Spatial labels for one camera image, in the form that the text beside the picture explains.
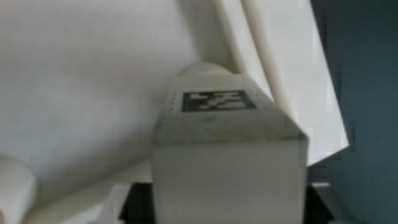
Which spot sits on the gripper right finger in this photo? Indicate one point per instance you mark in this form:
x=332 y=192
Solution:
x=325 y=209

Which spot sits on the white square tabletop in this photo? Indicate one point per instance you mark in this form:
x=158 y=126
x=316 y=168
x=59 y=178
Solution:
x=91 y=53

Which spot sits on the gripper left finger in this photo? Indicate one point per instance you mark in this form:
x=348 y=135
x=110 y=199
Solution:
x=128 y=207

